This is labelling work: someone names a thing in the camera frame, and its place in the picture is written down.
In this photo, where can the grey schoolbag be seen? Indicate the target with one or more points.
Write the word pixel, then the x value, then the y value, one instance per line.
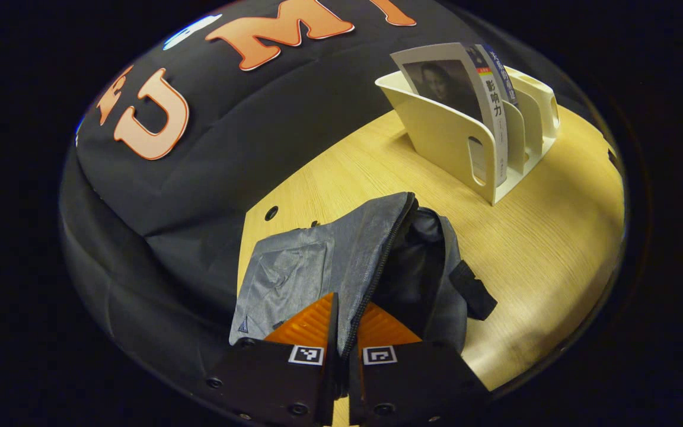
pixel 306 267

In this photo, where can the blue cover book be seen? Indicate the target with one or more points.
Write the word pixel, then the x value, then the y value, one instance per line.
pixel 504 74

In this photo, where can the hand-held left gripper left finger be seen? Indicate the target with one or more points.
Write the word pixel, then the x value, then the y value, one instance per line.
pixel 335 338

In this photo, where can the cream plastic bookshelf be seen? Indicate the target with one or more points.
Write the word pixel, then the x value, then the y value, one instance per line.
pixel 436 136

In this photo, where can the portrait cover book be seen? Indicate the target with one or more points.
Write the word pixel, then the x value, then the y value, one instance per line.
pixel 442 77

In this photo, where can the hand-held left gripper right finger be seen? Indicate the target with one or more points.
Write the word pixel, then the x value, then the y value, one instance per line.
pixel 412 379

